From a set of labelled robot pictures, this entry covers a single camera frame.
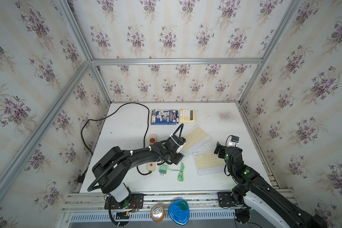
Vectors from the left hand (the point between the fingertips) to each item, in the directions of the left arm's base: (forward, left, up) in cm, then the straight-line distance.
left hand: (179, 156), depth 86 cm
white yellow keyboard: (+16, -12, -2) cm, 20 cm away
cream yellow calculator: (+33, -8, 0) cm, 34 cm away
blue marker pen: (+33, 0, -1) cm, 33 cm away
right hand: (+3, -29, +9) cm, 31 cm away
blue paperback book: (+32, +11, -1) cm, 34 cm away
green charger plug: (-7, +10, -2) cm, 12 cm away
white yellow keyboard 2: (-3, -18, -2) cm, 18 cm away
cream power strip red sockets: (-6, +17, 0) cm, 18 cm away
